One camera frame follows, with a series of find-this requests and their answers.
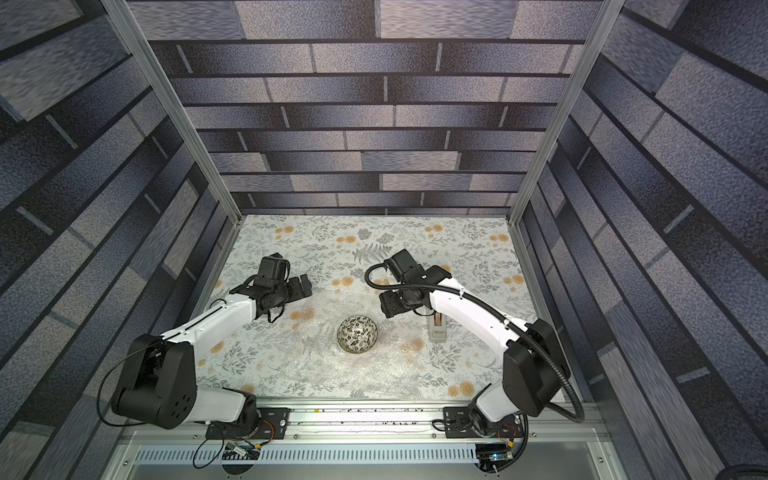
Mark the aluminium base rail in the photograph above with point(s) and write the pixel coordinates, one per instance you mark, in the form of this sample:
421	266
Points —
316	421

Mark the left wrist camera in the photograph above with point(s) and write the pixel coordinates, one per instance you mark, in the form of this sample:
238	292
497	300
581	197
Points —
274	268

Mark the aluminium frame post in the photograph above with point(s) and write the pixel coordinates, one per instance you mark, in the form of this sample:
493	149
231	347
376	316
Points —
128	29
594	44

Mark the white perforated cable tray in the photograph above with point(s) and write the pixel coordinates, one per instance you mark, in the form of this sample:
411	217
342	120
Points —
337	454

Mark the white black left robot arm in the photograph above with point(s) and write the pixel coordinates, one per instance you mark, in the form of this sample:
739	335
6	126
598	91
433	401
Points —
158	382

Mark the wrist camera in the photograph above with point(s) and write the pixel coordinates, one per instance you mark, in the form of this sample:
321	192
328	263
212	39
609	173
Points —
406	270
274	268

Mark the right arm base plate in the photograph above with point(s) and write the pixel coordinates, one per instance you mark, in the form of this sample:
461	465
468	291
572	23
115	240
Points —
468	423

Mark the aluminium frame post left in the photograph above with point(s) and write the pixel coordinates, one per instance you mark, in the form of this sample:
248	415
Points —
128	29

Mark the green circuit board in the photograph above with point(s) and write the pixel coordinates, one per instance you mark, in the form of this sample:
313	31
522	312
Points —
494	452
240	452

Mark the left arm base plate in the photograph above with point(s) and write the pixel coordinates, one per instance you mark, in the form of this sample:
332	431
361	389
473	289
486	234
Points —
273	423

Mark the left green circuit board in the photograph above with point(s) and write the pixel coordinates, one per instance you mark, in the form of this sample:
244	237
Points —
240	452

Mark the aluminium frame post right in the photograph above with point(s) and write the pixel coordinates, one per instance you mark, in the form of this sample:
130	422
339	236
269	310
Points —
594	44

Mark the clear bubble wrap sheet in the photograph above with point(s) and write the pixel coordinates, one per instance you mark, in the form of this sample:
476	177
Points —
298	356

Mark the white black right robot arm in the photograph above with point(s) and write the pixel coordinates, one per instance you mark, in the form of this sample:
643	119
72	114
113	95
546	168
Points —
533	376

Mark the right green circuit board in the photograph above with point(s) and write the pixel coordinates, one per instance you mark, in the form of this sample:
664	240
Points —
494	452

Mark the grey tape dispenser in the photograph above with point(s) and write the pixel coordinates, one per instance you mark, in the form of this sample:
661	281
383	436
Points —
437	327

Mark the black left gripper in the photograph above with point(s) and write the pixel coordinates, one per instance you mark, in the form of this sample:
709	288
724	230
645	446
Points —
299	291

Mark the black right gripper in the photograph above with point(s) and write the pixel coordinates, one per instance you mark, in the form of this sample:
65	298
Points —
391	301

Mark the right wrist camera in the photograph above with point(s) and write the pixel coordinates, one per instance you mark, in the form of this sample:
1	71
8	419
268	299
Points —
406	270

